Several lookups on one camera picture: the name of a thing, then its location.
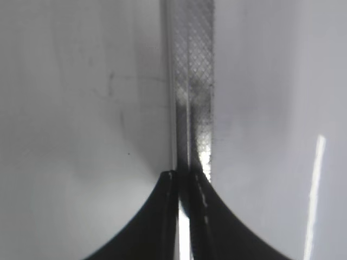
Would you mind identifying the white board with grey frame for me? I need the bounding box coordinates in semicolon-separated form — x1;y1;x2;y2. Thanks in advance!
1;1;346;259

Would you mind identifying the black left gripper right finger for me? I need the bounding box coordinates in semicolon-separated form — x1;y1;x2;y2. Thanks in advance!
187;170;288;259

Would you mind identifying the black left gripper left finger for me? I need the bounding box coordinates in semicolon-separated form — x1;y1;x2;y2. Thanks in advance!
87;170;178;260

